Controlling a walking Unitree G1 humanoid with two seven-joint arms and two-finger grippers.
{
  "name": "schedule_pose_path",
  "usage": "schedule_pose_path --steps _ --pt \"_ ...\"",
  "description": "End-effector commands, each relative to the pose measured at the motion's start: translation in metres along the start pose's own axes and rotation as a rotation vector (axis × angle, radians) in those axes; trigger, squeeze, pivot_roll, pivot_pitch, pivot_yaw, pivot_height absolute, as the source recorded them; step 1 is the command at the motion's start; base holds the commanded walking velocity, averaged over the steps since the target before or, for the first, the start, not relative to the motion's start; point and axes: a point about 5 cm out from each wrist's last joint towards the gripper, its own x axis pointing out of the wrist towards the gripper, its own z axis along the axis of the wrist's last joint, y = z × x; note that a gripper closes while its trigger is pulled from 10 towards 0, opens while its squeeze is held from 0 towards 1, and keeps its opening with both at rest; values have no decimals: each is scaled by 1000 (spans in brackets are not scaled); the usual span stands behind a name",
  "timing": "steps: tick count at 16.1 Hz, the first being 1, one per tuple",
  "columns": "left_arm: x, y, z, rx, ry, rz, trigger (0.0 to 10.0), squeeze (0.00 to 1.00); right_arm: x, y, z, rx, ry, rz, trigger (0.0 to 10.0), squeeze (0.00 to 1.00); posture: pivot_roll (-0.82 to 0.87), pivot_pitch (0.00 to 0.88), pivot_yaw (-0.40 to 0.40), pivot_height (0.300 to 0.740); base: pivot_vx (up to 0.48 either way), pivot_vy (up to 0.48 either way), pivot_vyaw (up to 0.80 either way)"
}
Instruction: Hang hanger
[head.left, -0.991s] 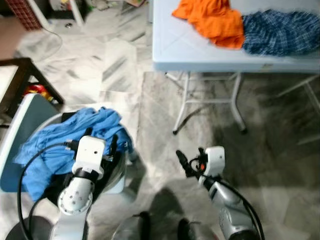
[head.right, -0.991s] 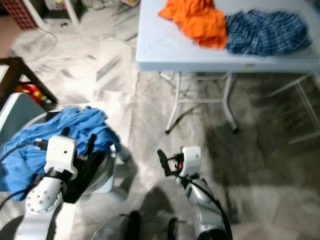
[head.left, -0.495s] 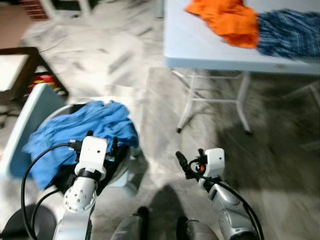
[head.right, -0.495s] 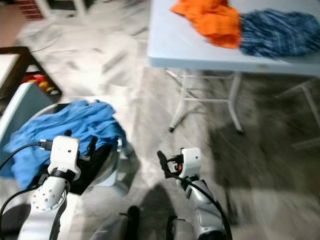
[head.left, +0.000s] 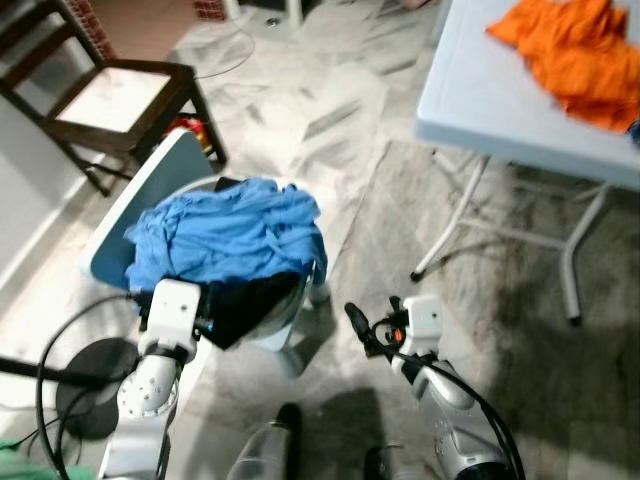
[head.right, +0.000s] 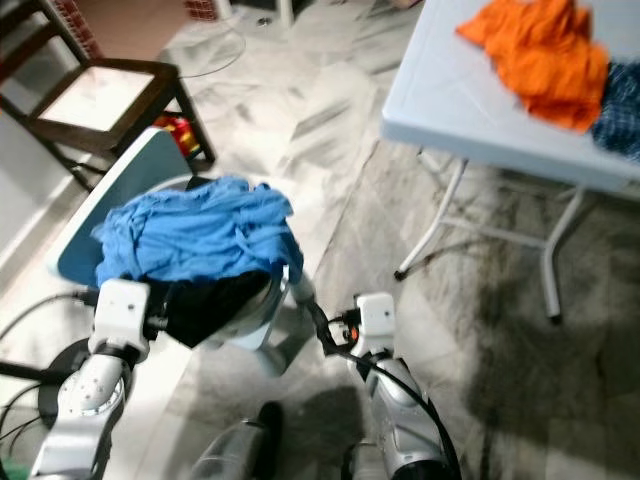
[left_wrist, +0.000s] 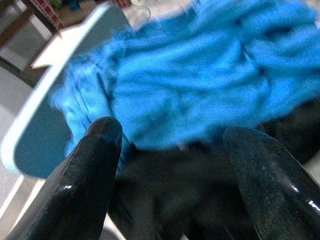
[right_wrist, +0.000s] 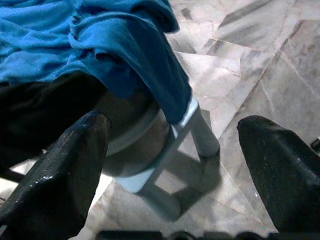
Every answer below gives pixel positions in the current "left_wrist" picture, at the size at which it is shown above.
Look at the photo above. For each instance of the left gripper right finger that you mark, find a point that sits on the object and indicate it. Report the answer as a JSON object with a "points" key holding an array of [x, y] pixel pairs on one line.
{"points": [[272, 190]]}

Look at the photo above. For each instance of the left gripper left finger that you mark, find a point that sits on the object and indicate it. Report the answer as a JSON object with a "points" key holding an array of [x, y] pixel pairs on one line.
{"points": [[75, 190]]}

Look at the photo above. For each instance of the bright blue shirt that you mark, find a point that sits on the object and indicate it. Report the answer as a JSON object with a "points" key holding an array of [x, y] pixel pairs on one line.
{"points": [[187, 75]]}

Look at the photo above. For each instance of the black cloth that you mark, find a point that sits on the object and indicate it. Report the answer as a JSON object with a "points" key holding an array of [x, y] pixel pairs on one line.
{"points": [[175, 187]]}

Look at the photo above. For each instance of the white folding table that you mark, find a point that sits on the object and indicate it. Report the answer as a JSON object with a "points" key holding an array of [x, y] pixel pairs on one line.
{"points": [[75, 32]]}

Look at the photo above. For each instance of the brown wooden furniture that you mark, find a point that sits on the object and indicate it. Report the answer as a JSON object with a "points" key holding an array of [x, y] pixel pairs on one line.
{"points": [[20, 17]]}

